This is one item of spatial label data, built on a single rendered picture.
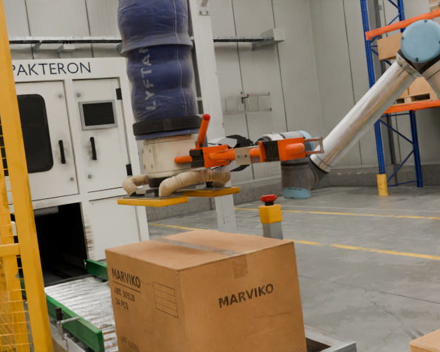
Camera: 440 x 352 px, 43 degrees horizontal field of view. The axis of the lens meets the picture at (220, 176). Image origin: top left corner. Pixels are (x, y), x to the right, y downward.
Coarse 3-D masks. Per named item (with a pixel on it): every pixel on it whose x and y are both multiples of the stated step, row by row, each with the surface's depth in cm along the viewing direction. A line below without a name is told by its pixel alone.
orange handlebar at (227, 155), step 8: (296, 144) 131; (216, 152) 157; (224, 152) 153; (232, 152) 149; (256, 152) 140; (288, 152) 130; (296, 152) 131; (176, 160) 177; (184, 160) 172; (224, 160) 153; (232, 160) 154
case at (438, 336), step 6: (438, 330) 85; (426, 336) 83; (432, 336) 83; (438, 336) 83; (414, 342) 82; (420, 342) 81; (426, 342) 81; (432, 342) 81; (438, 342) 81; (414, 348) 82; (420, 348) 81; (426, 348) 80; (432, 348) 79; (438, 348) 79
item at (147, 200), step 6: (156, 192) 175; (120, 198) 194; (126, 198) 190; (132, 198) 186; (138, 198) 181; (144, 198) 177; (150, 198) 173; (156, 198) 169; (162, 198) 168; (168, 198) 168; (174, 198) 168; (180, 198) 169; (186, 198) 170; (120, 204) 191; (126, 204) 186; (132, 204) 182; (138, 204) 178; (144, 204) 174; (150, 204) 170; (156, 204) 166; (162, 204) 166; (168, 204) 167; (174, 204) 168
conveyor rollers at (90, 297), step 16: (48, 288) 342; (64, 288) 331; (80, 288) 326; (96, 288) 321; (64, 304) 294; (80, 304) 290; (96, 304) 285; (96, 320) 257; (112, 320) 253; (112, 336) 232
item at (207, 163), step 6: (192, 150) 164; (198, 150) 160; (204, 150) 159; (210, 150) 160; (216, 150) 161; (192, 156) 166; (198, 156) 162; (204, 156) 160; (192, 162) 164; (198, 162) 161; (204, 162) 160; (210, 162) 160; (216, 162) 161; (222, 162) 162; (228, 162) 164
